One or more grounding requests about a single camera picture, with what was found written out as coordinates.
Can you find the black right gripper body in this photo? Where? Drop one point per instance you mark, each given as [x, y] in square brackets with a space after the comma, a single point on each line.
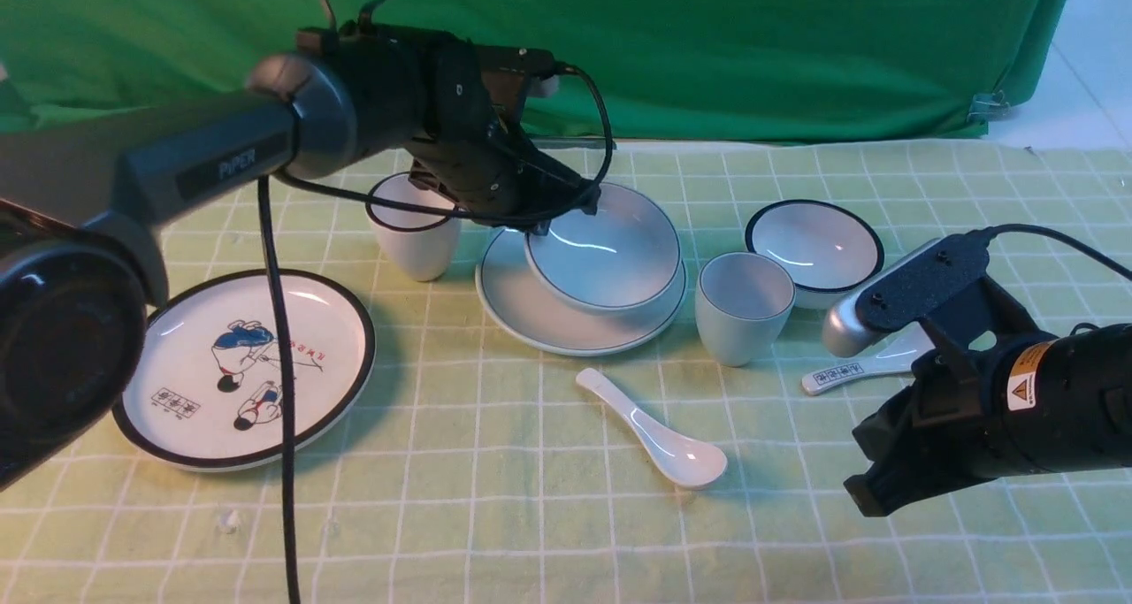
[978, 408]

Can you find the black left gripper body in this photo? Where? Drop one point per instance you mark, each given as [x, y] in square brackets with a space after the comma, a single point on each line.
[472, 147]

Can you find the green rimmed white bowl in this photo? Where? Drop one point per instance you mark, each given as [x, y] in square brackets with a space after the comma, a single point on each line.
[621, 257]

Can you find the green rimmed white cup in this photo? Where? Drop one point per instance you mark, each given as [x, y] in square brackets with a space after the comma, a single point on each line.
[742, 303]

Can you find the plain white ceramic spoon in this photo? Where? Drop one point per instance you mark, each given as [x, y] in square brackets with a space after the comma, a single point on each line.
[685, 462]

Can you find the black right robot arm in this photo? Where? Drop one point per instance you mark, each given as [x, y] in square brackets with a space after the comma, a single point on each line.
[1095, 401]

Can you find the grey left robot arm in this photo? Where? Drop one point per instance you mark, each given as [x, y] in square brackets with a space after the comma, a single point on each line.
[83, 203]

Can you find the white spoon with label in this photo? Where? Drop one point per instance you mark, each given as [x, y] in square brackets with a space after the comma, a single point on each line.
[895, 359]

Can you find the black rimmed white cup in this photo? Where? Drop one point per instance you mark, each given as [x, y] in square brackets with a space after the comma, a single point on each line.
[420, 245]

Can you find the green rimmed white plate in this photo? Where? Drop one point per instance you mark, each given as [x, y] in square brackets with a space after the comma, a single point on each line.
[517, 302]

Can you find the black rimmed white bowl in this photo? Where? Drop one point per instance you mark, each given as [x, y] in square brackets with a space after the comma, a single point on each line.
[828, 251]

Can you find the green backdrop cloth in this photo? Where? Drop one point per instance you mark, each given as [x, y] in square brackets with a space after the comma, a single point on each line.
[786, 71]

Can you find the green checkered tablecloth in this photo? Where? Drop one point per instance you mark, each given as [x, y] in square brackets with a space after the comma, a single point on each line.
[474, 470]

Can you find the metal binder clip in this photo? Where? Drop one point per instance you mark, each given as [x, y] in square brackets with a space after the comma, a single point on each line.
[988, 106]

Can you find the black rimmed illustrated plate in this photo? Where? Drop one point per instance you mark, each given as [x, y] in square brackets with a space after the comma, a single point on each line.
[206, 394]

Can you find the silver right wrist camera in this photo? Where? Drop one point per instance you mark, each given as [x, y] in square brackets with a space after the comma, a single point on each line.
[914, 287]

